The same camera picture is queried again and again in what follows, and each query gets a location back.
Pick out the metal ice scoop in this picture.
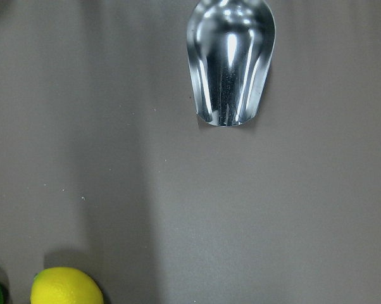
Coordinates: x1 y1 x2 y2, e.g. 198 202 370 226
187 1 276 127

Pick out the yellow lemon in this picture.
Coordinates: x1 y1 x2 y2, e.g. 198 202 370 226
30 267 104 303

